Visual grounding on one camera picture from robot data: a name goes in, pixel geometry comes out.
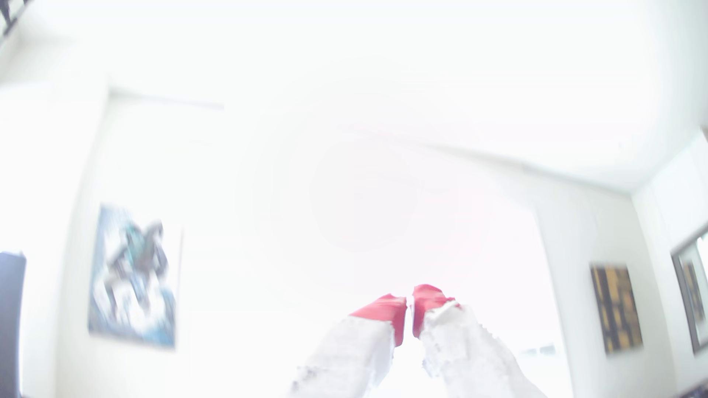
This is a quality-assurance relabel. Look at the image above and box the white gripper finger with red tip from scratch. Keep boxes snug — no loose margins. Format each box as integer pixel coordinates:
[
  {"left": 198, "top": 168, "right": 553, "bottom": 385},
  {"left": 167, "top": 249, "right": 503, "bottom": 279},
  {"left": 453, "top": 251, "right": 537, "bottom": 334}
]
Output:
[
  {"left": 289, "top": 293, "right": 408, "bottom": 398},
  {"left": 412, "top": 284, "right": 548, "bottom": 398}
]

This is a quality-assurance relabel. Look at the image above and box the dark tall panel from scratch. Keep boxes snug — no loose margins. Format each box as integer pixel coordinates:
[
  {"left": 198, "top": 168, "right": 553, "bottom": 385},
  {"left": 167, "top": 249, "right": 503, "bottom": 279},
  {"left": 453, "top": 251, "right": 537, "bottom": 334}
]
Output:
[{"left": 0, "top": 251, "right": 27, "bottom": 398}]

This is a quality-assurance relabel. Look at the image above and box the dark yellow wall painting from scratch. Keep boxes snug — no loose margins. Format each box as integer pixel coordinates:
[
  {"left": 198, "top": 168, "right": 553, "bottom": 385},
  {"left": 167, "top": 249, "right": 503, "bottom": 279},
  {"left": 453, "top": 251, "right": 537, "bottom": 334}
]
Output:
[{"left": 590, "top": 263, "right": 644, "bottom": 355}]

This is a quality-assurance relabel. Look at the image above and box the framed wall mirror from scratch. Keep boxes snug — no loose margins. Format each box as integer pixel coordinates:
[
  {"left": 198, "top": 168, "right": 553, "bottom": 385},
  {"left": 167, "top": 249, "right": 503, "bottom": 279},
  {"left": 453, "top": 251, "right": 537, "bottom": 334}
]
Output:
[{"left": 670, "top": 223, "right": 708, "bottom": 355}]

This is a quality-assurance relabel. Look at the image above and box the blue abstract wall painting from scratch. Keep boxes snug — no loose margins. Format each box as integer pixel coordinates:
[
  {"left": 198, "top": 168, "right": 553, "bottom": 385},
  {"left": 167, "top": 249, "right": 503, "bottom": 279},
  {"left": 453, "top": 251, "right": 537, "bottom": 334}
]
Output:
[{"left": 87, "top": 203, "right": 184, "bottom": 350}]

